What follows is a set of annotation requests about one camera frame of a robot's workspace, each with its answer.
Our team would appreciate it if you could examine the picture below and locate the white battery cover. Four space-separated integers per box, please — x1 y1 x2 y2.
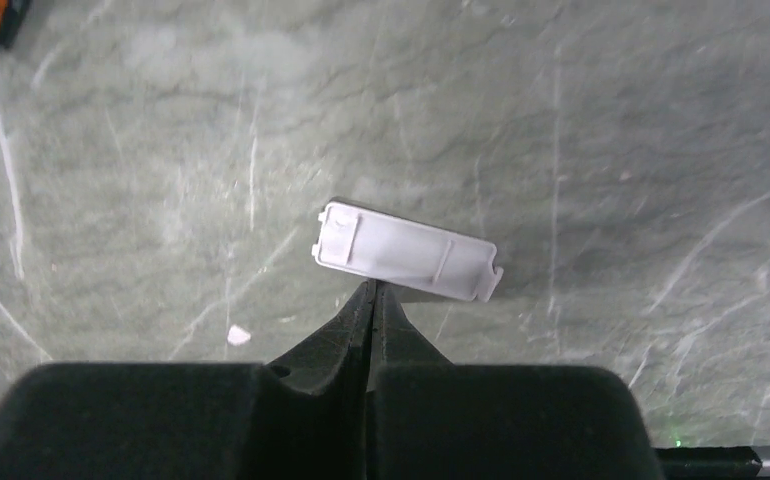
311 200 504 302

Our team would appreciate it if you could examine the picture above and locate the aluminium frame rail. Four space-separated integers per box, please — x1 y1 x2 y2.
656 446 770 479

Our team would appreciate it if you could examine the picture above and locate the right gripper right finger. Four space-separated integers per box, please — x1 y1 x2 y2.
366 284 663 479

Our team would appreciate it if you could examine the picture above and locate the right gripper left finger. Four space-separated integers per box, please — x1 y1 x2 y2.
0 280 376 479

